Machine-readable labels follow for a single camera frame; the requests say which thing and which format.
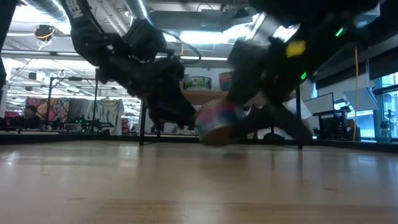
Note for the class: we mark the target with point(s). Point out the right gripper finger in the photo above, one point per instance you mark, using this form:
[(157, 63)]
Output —
[(276, 121), (245, 91)]

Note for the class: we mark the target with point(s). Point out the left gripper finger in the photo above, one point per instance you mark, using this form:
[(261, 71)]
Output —
[(174, 109)]

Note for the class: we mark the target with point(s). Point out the blue pink salmon can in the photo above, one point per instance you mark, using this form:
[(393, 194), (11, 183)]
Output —
[(217, 121), (225, 81)]

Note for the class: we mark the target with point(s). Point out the green label tuna can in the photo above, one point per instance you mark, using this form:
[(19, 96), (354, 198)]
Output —
[(198, 83)]

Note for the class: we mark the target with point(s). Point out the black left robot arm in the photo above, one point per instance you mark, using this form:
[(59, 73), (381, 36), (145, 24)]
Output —
[(87, 34)]

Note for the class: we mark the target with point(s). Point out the wooden shelf black metal legs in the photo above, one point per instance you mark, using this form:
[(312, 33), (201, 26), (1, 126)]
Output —
[(202, 97)]

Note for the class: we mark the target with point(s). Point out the white board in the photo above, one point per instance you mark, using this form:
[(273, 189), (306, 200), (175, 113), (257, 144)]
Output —
[(318, 104)]

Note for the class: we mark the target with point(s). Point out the grey cloth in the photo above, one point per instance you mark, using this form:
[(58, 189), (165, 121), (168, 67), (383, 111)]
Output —
[(105, 112)]

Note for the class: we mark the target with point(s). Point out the black crate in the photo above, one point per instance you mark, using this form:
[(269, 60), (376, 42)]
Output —
[(331, 126)]

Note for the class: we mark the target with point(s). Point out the colourful patterned quilt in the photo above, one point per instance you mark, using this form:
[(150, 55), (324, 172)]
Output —
[(49, 107)]

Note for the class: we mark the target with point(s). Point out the black hanging device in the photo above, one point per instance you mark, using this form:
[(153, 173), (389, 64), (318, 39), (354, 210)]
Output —
[(44, 32)]

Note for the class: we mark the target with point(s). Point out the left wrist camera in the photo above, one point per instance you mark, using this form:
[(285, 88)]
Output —
[(144, 39)]

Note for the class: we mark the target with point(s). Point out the silver ventilation duct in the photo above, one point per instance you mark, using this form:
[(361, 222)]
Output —
[(136, 7)]

